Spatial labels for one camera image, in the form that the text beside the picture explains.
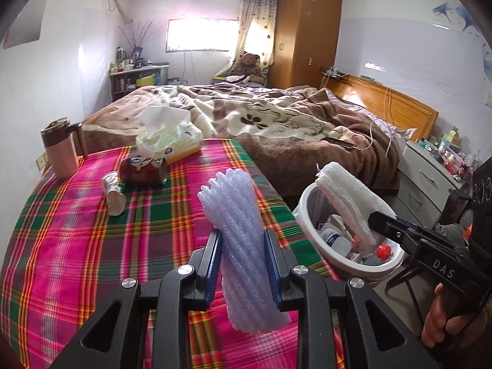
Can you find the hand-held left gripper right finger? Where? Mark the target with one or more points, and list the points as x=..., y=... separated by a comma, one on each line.
x=272, y=269

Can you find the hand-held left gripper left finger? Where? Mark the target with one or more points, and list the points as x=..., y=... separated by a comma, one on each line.
x=213, y=269

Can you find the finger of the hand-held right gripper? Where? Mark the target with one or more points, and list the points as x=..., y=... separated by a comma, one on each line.
x=409, y=224
x=388, y=226

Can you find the clear bottle with red cap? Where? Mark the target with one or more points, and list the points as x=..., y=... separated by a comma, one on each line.
x=383, y=251

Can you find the white foam fruit net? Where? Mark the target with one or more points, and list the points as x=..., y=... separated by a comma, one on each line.
x=242, y=246

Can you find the white paper towel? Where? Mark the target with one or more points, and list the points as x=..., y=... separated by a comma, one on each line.
x=353, y=196

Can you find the white trash bin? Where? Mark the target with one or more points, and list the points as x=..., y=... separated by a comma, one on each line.
x=307, y=215

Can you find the person's right hand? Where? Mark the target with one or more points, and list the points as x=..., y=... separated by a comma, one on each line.
x=434, y=319

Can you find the grey cloth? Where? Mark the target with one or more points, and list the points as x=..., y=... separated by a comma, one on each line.
x=451, y=230

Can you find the black chair legs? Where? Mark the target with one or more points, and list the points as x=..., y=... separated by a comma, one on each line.
x=407, y=280

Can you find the white nightstand with drawers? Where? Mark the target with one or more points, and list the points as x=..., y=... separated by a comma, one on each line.
x=422, y=176

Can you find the cluster of bottles and boxes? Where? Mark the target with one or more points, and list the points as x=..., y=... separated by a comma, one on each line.
x=449, y=153

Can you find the black phone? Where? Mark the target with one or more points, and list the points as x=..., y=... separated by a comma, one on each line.
x=339, y=143

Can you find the wooden bed headboard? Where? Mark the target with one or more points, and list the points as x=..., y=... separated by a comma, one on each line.
x=396, y=102

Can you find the yellow tissue pack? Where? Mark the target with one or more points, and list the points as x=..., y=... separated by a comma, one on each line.
x=169, y=138

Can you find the plaid tablecloth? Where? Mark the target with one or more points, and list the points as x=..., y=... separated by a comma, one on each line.
x=77, y=238

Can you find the brown and cream blanket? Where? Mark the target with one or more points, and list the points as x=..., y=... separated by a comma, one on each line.
x=269, y=123

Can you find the white power strip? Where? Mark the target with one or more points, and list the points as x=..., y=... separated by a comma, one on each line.
x=332, y=73

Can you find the pink mug with brown lid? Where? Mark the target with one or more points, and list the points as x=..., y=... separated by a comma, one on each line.
x=63, y=150

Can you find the cluttered shelf unit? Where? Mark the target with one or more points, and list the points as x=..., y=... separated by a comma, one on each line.
x=134, y=82

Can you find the brown teddy bear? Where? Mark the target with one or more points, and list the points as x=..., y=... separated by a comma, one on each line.
x=249, y=65

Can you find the wooden wardrobe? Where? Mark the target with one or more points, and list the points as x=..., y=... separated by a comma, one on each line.
x=305, y=34

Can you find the window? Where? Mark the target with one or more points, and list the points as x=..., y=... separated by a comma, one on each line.
x=201, y=34

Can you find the vase with bare branches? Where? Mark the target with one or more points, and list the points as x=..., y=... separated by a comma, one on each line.
x=138, y=40

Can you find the patterned curtain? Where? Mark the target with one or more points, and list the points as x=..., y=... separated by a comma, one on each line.
x=255, y=19

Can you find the wall socket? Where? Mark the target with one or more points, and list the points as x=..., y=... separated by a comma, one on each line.
x=41, y=161

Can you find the dolphin wall poster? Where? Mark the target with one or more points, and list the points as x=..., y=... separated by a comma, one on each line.
x=461, y=19

